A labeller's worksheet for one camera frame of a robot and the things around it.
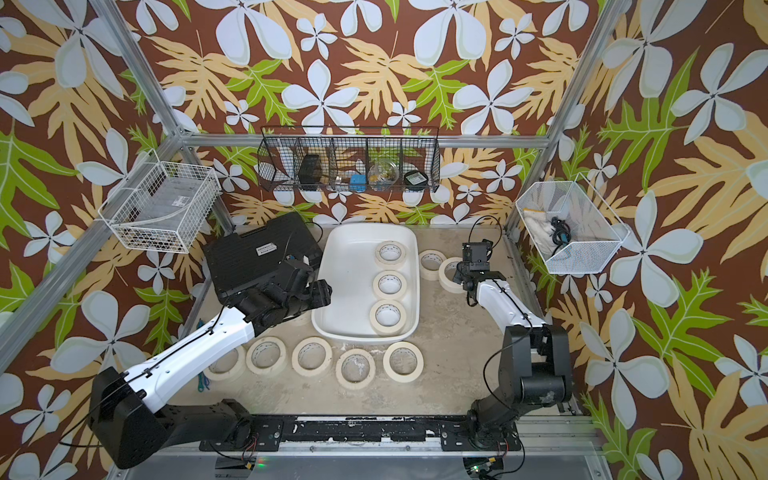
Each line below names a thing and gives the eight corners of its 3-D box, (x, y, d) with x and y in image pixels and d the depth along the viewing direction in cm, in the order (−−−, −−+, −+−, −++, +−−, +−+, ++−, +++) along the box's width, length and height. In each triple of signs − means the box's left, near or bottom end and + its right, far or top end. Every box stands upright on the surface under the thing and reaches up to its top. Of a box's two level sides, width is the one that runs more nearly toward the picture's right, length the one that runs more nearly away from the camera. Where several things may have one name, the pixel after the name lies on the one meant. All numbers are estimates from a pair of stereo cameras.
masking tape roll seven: (290, 376, 85) (288, 373, 82) (297, 340, 92) (295, 336, 89) (330, 376, 85) (328, 373, 83) (334, 340, 92) (332, 336, 89)
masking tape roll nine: (335, 389, 83) (333, 386, 80) (338, 352, 89) (337, 348, 87) (375, 389, 83) (374, 386, 80) (375, 352, 89) (375, 348, 87)
